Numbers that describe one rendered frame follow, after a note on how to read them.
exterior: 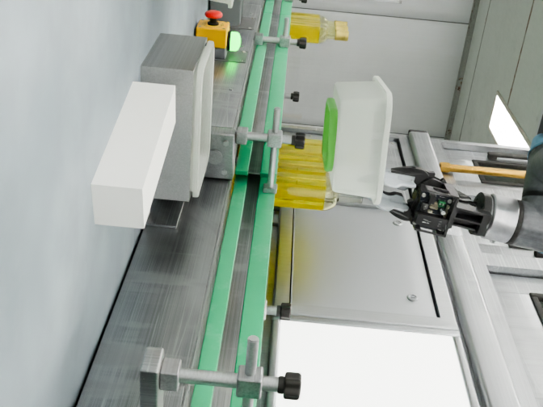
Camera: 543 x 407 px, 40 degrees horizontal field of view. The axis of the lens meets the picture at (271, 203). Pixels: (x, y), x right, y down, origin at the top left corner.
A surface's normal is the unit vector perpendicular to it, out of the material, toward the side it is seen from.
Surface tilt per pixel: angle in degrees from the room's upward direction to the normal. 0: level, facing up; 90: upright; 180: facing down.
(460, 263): 90
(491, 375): 90
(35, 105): 0
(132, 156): 90
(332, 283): 90
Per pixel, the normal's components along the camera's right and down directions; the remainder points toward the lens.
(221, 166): -0.04, 0.48
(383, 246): 0.07, -0.87
